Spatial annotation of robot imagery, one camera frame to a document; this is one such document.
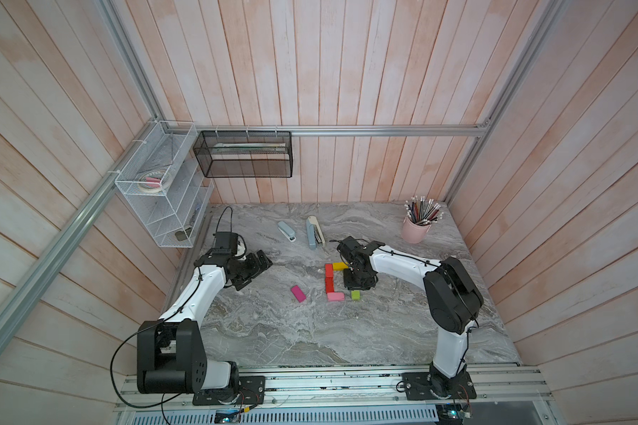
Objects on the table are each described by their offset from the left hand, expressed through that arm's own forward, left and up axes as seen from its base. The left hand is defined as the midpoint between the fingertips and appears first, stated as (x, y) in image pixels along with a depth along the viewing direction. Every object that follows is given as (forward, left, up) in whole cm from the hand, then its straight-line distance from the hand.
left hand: (263, 272), depth 87 cm
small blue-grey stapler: (+23, -6, -7) cm, 25 cm away
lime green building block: (-4, -31, -8) cm, 33 cm away
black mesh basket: (+45, +11, +16) cm, 49 cm away
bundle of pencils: (+27, -60, +1) cm, 66 cm away
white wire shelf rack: (+8, +26, +18) cm, 33 cm away
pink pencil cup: (+20, -55, -3) cm, 59 cm away
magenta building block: (-3, -11, -10) cm, 15 cm away
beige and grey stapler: (+23, -17, -7) cm, 29 cm away
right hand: (0, -30, -9) cm, 32 cm away
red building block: (+3, -23, -10) cm, 25 cm away
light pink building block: (-4, -25, -10) cm, 27 cm away
